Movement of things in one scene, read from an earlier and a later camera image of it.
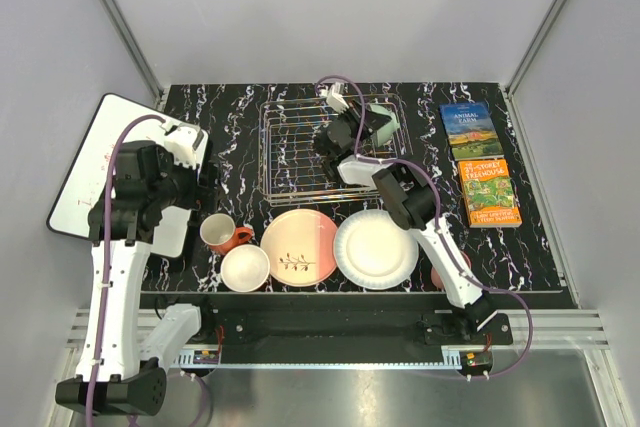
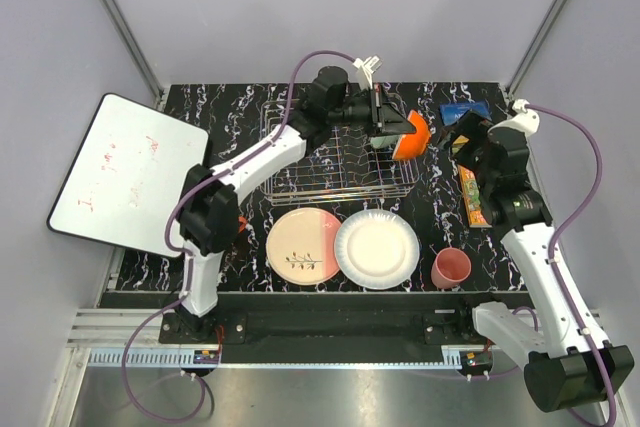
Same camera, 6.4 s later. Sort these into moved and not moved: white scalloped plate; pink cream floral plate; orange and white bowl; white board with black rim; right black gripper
Moved: orange and white bowl; right black gripper
Not moved: white board with black rim; white scalloped plate; pink cream floral plate
